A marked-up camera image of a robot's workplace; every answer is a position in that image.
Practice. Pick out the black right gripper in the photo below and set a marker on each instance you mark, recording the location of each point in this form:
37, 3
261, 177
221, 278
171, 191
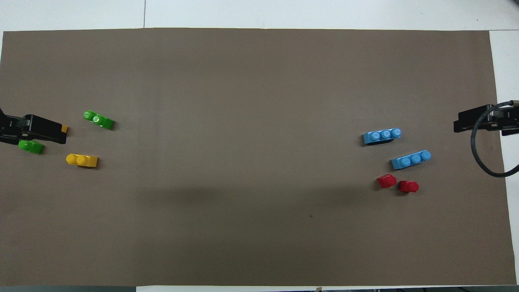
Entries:
509, 121

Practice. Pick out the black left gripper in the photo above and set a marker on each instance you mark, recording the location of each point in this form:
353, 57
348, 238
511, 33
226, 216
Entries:
12, 126

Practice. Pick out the green two-stud toy brick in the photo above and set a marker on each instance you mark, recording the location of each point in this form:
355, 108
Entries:
99, 120
32, 147

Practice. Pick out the blue three-stud toy brick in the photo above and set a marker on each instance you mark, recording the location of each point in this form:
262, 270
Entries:
381, 136
410, 160

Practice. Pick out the red single-stud toy brick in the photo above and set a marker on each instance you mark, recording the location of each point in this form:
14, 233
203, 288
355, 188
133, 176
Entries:
408, 186
387, 181

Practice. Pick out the brown paper table mat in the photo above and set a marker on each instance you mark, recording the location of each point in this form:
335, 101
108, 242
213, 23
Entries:
259, 81

